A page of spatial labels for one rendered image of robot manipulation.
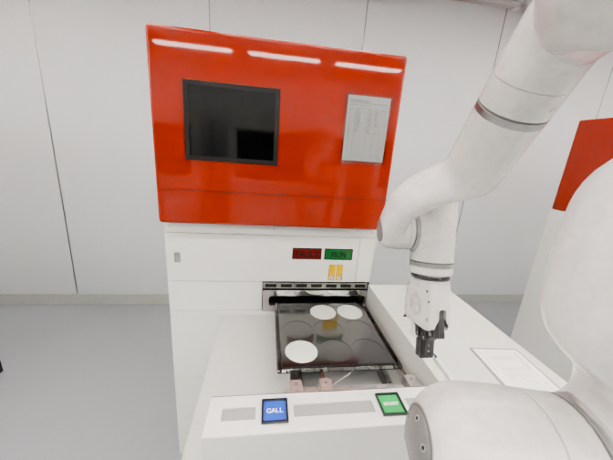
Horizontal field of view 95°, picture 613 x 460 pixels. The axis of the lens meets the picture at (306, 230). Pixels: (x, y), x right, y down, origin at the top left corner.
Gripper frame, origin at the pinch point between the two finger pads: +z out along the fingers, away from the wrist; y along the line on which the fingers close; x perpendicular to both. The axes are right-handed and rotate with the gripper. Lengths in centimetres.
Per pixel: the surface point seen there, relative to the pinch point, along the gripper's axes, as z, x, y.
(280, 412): 14.8, -29.8, -2.8
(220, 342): 20, -49, -46
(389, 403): 14.7, -5.5, -3.4
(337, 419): 15.7, -18.1, -1.0
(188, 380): 48, -65, -70
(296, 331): 13.7, -22.7, -39.4
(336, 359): 16.5, -11.8, -26.2
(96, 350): 79, -153, -163
